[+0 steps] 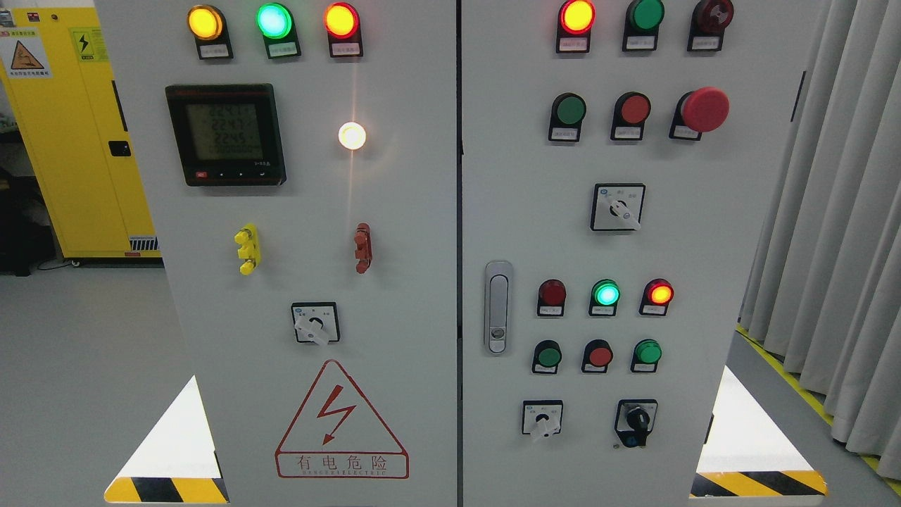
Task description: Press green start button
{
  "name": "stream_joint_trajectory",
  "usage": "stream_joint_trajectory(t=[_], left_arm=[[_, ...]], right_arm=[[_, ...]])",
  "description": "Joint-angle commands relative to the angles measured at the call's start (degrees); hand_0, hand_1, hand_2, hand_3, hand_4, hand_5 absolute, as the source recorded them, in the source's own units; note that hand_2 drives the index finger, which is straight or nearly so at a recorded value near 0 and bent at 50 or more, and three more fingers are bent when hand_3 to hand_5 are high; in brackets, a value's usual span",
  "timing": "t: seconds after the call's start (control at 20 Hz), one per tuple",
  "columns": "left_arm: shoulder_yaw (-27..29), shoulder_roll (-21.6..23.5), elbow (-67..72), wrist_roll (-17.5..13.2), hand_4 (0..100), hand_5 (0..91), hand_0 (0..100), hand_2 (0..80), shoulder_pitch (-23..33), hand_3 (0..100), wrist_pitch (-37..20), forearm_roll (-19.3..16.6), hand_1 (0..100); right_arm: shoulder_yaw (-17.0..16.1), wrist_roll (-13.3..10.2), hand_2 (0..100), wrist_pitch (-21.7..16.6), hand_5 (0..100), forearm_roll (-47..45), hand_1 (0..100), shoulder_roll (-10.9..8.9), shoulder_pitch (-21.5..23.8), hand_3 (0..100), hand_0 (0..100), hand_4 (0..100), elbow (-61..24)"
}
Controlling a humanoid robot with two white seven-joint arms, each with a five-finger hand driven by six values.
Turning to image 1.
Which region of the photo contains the grey pleated curtain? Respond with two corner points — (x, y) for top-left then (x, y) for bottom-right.
(740, 1), (900, 479)

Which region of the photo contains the red mushroom emergency stop button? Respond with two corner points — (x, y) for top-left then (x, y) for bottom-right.
(669, 87), (731, 142)

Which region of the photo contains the black key selector switch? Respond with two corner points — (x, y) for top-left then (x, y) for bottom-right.
(614, 399), (657, 447)

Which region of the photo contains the red high voltage warning sticker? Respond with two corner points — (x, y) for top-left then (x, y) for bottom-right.
(275, 359), (410, 480)

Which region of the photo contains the red indicator lamp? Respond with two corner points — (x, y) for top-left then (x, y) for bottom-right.
(536, 279), (567, 318)
(324, 2), (363, 58)

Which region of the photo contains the green indicator lamp middle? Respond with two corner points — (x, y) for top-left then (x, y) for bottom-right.
(588, 279), (621, 317)

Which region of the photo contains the left white hazard striped panel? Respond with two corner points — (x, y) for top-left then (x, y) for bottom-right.
(103, 377), (229, 506)

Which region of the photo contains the yellow safety storage cabinet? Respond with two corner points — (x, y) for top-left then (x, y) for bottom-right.
(2, 6), (160, 260)

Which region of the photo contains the yellow indicator lamp top left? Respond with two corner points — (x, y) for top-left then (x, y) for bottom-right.
(187, 4), (234, 60)

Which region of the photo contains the red push button upper row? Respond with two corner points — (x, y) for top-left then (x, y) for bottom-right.
(610, 91), (651, 142)

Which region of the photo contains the green push button lower left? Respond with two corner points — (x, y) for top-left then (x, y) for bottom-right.
(531, 339), (562, 375)

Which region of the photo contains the red lit lamp middle right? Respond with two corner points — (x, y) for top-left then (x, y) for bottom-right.
(639, 278), (674, 315)

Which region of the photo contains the green unlit lamp top right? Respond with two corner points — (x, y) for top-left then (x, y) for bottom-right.
(622, 0), (665, 52)

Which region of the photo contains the red indicator lamp top left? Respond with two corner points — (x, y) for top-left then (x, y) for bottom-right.
(324, 2), (363, 58)

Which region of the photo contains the green push button upper row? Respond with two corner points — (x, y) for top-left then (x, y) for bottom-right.
(548, 92), (586, 142)

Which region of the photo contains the green indicator lamp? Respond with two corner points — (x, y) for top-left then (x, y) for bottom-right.
(588, 279), (621, 317)
(256, 2), (301, 60)

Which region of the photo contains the red lit lamp top right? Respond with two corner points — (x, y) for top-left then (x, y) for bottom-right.
(555, 0), (596, 54)

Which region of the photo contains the black digital power meter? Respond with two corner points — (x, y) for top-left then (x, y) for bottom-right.
(166, 83), (286, 187)

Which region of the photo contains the white lit indicator lamp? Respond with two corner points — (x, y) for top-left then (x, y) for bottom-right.
(338, 121), (367, 151)

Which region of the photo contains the white hazard striped panel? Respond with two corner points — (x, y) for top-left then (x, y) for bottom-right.
(103, 377), (229, 506)
(687, 368), (829, 506)

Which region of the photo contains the green push button lower right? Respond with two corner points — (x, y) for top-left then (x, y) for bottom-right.
(630, 338), (662, 373)

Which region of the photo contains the left door rotary selector switch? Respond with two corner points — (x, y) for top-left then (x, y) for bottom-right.
(291, 302), (341, 346)

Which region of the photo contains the silver cabinet door handle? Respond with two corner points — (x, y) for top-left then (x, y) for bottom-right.
(484, 261), (514, 354)

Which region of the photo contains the lower left rotary selector switch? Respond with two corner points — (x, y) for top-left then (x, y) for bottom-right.
(521, 400), (564, 442)

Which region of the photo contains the right door upper rotary switch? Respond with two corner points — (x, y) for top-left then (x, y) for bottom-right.
(590, 183), (646, 232)

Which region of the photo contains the right white hazard striped panel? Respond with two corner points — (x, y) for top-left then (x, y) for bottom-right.
(687, 368), (829, 506)

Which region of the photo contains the red indicator lamp middle left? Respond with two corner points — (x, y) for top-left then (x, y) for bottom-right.
(536, 279), (567, 318)

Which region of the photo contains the red lit lamp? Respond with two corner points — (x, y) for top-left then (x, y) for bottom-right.
(639, 278), (674, 315)
(555, 0), (596, 54)

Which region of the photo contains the dark red buzzer top right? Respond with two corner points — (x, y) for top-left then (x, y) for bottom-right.
(686, 0), (735, 52)

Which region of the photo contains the grey cabinet door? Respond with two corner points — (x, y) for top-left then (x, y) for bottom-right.
(460, 1), (829, 506)
(96, 1), (458, 506)

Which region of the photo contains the grey left cabinet door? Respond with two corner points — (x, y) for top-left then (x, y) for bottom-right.
(96, 1), (458, 506)

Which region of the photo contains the green indicator lamp top left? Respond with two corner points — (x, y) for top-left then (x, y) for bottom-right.
(256, 2), (301, 60)

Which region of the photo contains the grey right cabinet door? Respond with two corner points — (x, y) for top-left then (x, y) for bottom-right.
(460, 1), (829, 506)

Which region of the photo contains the red push button lower middle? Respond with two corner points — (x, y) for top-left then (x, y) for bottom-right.
(581, 339), (614, 373)

